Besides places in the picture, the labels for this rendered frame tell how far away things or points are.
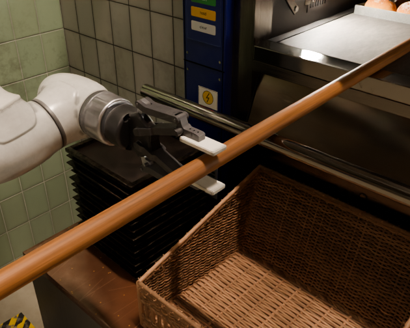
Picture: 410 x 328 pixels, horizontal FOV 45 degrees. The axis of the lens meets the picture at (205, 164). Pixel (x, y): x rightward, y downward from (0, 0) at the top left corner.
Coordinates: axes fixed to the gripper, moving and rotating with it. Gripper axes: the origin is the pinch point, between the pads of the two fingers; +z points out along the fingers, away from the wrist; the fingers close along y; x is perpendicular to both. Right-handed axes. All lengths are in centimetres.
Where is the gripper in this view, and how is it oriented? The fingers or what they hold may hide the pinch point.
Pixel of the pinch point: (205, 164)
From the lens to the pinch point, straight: 75.7
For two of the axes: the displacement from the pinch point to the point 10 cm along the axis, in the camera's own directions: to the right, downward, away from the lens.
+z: 7.4, 3.5, -5.7
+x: -6.7, 3.8, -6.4
